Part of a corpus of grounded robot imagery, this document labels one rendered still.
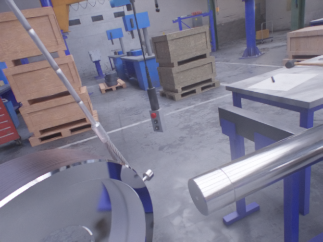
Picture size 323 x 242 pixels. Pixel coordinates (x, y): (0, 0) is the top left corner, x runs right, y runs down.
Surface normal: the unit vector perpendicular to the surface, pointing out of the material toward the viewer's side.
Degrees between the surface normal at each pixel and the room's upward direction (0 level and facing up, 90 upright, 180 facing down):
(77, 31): 90
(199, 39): 90
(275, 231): 0
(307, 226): 0
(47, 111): 90
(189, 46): 90
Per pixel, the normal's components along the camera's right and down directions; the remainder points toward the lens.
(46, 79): 0.32, 0.30
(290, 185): -0.91, 0.31
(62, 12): -0.18, 0.40
